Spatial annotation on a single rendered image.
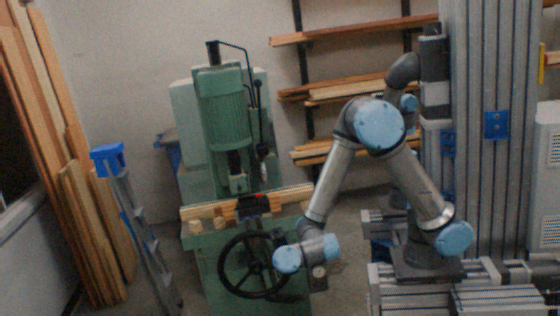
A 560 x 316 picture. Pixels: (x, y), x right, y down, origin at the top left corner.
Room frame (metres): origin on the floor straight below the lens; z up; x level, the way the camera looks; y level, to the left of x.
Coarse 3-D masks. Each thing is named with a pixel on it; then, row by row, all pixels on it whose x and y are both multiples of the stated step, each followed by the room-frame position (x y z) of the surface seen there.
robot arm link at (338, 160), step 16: (368, 96) 1.21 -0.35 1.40; (336, 128) 1.24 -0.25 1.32; (336, 144) 1.22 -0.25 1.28; (352, 144) 1.20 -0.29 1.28; (336, 160) 1.21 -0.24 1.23; (320, 176) 1.24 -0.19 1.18; (336, 176) 1.21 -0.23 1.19; (320, 192) 1.21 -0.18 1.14; (336, 192) 1.21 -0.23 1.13; (320, 208) 1.20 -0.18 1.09; (304, 224) 1.22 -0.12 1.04; (320, 224) 1.20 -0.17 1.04
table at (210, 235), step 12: (288, 204) 1.76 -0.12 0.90; (276, 216) 1.65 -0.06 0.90; (288, 216) 1.63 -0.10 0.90; (300, 216) 1.62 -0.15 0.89; (204, 228) 1.64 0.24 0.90; (228, 228) 1.60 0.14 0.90; (288, 228) 1.62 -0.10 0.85; (192, 240) 1.59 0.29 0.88; (204, 240) 1.59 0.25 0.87; (216, 240) 1.59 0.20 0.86; (228, 240) 1.60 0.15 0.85
